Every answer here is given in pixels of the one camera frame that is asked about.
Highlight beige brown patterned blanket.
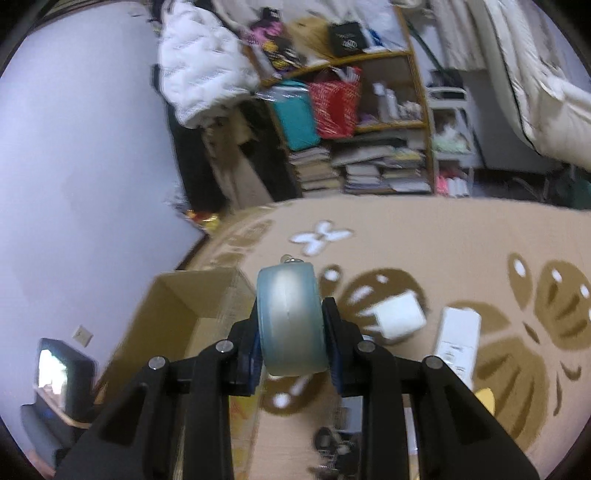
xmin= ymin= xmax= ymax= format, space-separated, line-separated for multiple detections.
xmin=177 ymin=198 xmax=591 ymax=480

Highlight teal bag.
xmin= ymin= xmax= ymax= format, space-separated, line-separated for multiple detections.
xmin=269 ymin=80 xmax=322 ymax=152

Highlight pile of snack packets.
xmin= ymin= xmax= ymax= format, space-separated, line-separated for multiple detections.
xmin=181 ymin=209 xmax=221 ymax=233

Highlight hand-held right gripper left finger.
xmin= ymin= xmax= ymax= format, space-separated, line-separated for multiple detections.
xmin=54 ymin=299 xmax=263 ymax=480

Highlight black box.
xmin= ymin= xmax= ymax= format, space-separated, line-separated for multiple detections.
xmin=327 ymin=20 xmax=369 ymax=59

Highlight flattened cardboard pieces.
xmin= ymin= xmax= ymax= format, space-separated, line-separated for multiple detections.
xmin=204 ymin=110 xmax=274 ymax=214

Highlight cream hanging coat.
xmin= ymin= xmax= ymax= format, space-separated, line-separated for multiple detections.
xmin=480 ymin=0 xmax=591 ymax=172

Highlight pale hanging cloth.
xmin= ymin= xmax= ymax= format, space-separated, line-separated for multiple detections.
xmin=428 ymin=0 xmax=491 ymax=71

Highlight small yellow object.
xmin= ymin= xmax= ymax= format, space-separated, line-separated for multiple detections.
xmin=475 ymin=388 xmax=498 ymax=417

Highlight white trolley cart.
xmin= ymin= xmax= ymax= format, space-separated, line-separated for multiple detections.
xmin=426 ymin=85 xmax=479 ymax=200

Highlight translucent blue caster wheel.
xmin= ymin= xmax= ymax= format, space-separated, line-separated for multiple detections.
xmin=256 ymin=255 xmax=330 ymax=377

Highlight cardboard box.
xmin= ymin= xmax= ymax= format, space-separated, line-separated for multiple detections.
xmin=95 ymin=267 xmax=262 ymax=480

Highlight pink and white bottles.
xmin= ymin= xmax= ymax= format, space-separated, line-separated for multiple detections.
xmin=438 ymin=172 xmax=471 ymax=198

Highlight dark green bag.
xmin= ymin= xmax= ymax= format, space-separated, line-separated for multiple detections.
xmin=553 ymin=170 xmax=591 ymax=210

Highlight white remote control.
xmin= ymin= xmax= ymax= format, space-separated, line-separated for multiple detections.
xmin=433 ymin=306 xmax=482 ymax=394

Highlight row of toiletry bottles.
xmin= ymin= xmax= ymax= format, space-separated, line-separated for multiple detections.
xmin=370 ymin=81 xmax=424 ymax=121

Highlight stack of books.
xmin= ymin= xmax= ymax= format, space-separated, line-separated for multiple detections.
xmin=288 ymin=137 xmax=433 ymax=195

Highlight black coat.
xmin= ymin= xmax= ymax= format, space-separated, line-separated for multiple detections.
xmin=165 ymin=110 xmax=228 ymax=214

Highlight white charger adapter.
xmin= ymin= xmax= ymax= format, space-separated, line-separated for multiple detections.
xmin=370 ymin=291 xmax=428 ymax=345

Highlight wooden shelf unit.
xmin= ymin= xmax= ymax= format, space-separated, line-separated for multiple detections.
xmin=241 ymin=7 xmax=438 ymax=197

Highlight colourful floral bag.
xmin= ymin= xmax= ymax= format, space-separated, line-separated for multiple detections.
xmin=248 ymin=7 xmax=302 ymax=71

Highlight small screen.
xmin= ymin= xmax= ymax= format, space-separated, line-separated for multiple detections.
xmin=34 ymin=337 xmax=99 ymax=428

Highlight dark tangled object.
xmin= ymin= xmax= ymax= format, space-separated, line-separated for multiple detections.
xmin=313 ymin=425 xmax=363 ymax=480

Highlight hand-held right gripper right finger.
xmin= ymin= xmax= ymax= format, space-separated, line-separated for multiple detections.
xmin=322 ymin=298 xmax=542 ymax=480

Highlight white puffer jacket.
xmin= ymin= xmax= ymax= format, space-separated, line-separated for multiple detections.
xmin=156 ymin=0 xmax=262 ymax=131

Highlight red patterned bag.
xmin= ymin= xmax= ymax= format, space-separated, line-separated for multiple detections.
xmin=308 ymin=78 xmax=363 ymax=140

